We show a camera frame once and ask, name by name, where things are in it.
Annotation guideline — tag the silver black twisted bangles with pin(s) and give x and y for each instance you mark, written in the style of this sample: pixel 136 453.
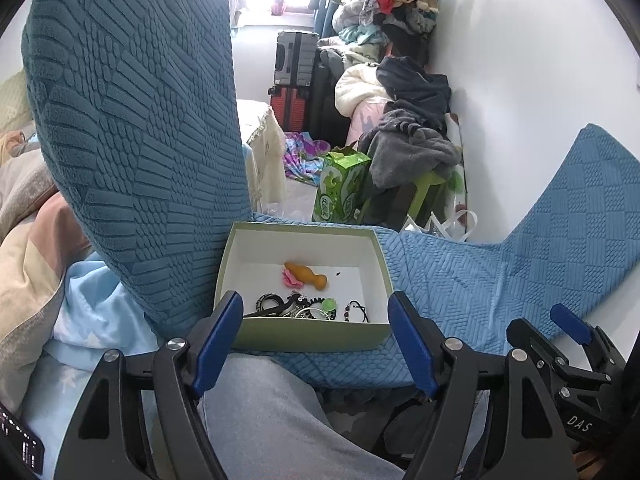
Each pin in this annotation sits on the silver black twisted bangles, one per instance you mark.
pixel 305 310

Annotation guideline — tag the beige pink quilt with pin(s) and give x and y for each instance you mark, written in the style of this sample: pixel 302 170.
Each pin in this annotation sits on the beige pink quilt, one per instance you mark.
pixel 30 235

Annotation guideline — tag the grey fleece garment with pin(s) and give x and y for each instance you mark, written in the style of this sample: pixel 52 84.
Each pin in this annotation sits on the grey fleece garment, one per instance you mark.
pixel 410 155

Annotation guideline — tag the pink flower hair accessory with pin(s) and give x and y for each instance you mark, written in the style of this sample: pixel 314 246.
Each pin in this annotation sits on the pink flower hair accessory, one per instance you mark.
pixel 291 279

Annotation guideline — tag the patterned rolled mat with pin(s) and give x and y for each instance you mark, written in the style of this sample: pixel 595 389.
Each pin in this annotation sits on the patterned rolled mat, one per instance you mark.
pixel 457 175

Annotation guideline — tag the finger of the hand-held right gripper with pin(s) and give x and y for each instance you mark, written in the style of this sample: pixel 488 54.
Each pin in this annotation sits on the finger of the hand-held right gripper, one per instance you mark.
pixel 530 340
pixel 570 322

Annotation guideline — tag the green cardboard box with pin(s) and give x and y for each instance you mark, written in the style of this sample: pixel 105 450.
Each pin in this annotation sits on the green cardboard box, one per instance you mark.
pixel 300 337

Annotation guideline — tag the orange gourd ornament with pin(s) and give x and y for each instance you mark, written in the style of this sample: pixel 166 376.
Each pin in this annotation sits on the orange gourd ornament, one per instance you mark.
pixel 306 276

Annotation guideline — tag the person's left leg grey pants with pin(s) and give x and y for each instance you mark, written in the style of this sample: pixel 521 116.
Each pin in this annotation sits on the person's left leg grey pants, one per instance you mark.
pixel 280 425

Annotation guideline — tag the teal textured chair back cover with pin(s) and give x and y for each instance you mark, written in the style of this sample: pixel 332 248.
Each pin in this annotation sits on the teal textured chair back cover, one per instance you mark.
pixel 140 135

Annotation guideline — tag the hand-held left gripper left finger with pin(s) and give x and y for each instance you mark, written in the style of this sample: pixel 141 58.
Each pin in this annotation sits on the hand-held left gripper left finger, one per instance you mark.
pixel 220 340

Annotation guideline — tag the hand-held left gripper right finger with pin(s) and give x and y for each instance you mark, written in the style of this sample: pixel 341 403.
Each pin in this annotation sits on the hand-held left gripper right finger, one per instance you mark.
pixel 410 345

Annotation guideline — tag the green carton box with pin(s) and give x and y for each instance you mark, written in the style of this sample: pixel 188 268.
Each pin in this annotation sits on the green carton box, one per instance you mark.
pixel 340 190

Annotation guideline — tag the purple patterned cloth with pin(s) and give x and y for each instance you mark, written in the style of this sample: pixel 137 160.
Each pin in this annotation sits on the purple patterned cloth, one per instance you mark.
pixel 305 157

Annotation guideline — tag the light blue textured cover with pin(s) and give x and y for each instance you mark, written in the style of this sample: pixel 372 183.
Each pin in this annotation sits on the light blue textured cover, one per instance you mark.
pixel 475 285

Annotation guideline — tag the black suitcase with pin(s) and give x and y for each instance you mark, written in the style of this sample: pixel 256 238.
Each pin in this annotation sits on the black suitcase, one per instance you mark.
pixel 327 100

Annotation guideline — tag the white bag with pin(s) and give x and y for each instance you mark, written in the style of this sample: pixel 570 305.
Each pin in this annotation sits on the white bag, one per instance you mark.
pixel 445 222

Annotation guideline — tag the black device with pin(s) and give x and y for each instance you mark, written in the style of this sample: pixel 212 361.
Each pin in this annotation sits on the black device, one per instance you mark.
pixel 22 445

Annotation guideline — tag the pale blue star blanket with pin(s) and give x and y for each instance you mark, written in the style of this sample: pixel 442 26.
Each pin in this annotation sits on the pale blue star blanket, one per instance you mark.
pixel 95 310

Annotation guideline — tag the dark hooded garment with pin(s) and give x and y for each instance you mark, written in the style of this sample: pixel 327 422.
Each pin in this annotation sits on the dark hooded garment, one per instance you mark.
pixel 415 85

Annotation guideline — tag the red suitcase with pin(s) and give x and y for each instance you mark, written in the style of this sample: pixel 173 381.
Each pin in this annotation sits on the red suitcase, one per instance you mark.
pixel 292 107

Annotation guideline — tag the cream cloth covered table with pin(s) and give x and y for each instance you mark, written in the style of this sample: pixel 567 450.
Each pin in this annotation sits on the cream cloth covered table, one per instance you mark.
pixel 265 155

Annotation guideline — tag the green plastic stool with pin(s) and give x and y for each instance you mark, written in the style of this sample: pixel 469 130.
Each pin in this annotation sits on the green plastic stool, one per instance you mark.
pixel 420 195

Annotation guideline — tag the grey suitcase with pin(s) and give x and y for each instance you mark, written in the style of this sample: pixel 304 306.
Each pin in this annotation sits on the grey suitcase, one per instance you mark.
pixel 295 60

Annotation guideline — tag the white padded jacket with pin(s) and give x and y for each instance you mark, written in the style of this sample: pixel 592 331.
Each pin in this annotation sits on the white padded jacket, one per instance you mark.
pixel 357 90

